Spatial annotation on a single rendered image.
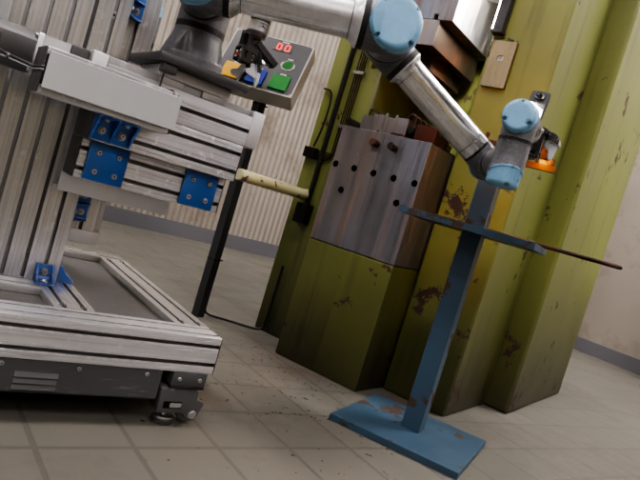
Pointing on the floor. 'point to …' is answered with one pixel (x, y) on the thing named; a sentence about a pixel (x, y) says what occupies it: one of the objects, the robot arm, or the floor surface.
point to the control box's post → (221, 232)
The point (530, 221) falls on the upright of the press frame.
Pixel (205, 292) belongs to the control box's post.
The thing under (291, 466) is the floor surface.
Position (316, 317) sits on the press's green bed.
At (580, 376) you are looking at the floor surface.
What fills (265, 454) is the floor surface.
